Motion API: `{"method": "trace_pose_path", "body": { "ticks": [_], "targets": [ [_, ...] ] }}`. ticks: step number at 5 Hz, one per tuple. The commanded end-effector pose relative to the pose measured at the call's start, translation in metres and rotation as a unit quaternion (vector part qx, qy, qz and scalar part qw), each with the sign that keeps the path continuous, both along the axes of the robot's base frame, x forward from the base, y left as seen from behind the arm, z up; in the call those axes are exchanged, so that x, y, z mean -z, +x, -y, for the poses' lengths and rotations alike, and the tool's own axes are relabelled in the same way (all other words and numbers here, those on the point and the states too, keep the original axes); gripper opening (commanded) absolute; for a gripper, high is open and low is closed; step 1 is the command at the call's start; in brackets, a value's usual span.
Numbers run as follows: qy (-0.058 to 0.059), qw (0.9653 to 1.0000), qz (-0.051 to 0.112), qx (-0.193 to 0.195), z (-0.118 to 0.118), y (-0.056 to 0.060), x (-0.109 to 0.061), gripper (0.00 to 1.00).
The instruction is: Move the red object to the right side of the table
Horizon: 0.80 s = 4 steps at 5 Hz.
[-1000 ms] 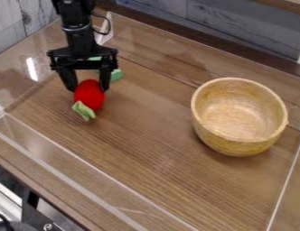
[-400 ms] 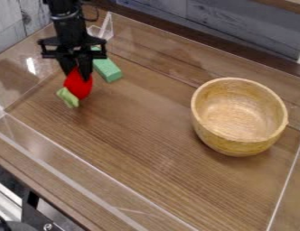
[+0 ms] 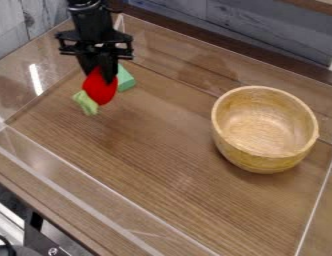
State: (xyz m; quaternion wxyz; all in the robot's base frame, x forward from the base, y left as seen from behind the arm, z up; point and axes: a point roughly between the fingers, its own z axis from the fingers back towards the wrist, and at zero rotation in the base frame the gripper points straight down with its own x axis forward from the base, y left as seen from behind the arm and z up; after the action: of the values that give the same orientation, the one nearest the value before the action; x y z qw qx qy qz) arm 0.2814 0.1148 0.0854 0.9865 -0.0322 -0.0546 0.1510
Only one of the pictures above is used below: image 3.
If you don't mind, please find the green foam block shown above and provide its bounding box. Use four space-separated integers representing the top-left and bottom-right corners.
117 64 136 92

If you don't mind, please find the clear acrylic corner bracket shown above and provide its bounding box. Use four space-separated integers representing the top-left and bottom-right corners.
114 14 126 33

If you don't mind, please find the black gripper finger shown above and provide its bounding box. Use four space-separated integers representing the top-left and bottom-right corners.
99 53 118 84
77 54 98 75

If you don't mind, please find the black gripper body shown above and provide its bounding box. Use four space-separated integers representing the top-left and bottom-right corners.
55 30 134 60

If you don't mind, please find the black table frame bracket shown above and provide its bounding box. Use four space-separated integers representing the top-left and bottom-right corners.
23 210 71 256

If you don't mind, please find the red plush strawberry toy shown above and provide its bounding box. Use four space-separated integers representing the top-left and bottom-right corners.
73 67 118 116

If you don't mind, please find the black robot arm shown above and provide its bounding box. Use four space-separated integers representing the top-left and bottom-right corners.
55 0 134 84

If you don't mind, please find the wooden bowl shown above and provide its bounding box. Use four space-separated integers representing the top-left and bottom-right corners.
212 86 320 174

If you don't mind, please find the black cable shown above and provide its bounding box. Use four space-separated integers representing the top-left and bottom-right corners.
0 233 19 256

